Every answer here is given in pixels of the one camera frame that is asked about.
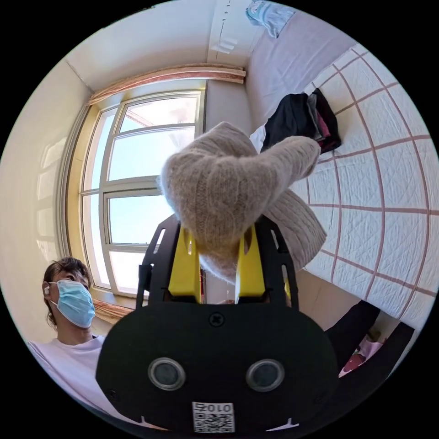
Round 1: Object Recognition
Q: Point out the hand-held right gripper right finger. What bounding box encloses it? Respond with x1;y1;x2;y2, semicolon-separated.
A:
234;225;266;305

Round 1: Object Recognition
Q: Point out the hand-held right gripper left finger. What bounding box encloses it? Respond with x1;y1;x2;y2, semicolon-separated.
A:
168;225;202;305

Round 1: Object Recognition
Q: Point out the beige sweater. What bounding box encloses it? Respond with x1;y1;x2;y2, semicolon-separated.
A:
157;121;327;286

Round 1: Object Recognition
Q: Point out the window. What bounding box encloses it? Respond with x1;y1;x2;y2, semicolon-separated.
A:
65;79;208;296

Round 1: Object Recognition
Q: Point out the person's body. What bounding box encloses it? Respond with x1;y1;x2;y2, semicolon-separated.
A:
27;256;381;431

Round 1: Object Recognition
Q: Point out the bed with checked white quilt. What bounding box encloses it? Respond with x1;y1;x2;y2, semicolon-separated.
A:
245;10;439;331

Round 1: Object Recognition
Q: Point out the pile of clothes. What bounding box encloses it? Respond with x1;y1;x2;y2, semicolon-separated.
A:
249;87;342;155

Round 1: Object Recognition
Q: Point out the light blue pillow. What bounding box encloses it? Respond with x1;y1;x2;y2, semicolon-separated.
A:
245;0;296;38

